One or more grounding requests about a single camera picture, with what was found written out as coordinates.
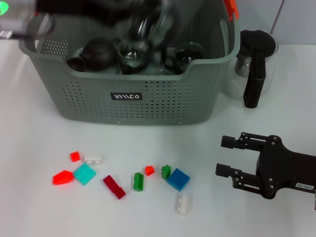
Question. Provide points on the small black tea bowl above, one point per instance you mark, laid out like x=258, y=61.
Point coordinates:
x=76, y=64

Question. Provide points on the small red block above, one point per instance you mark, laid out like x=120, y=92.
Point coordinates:
x=149, y=170
x=75, y=156

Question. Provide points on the long green block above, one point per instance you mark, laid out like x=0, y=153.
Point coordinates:
x=138, y=182

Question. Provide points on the dark red long block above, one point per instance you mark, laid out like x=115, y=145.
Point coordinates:
x=114, y=186

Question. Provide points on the blue square block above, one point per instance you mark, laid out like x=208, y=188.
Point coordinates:
x=178, y=179

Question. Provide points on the white flat brick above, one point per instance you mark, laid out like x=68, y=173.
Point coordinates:
x=93, y=160

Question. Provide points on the red house-shaped block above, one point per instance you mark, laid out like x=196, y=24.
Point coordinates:
x=63, y=177

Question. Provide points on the small green block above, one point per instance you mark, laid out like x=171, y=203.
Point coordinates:
x=166, y=172

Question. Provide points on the black clay teapot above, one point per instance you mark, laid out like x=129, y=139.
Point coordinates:
x=98, y=54

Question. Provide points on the grey perforated storage bin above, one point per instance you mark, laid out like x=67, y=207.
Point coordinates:
x=160, y=103

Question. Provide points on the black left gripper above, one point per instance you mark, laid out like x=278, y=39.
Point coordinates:
x=81, y=10

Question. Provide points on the translucent white block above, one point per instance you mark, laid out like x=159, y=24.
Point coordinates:
x=182, y=205

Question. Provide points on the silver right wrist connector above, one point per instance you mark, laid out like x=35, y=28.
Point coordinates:
x=315, y=200

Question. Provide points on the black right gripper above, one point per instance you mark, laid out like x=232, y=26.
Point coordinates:
x=284, y=170

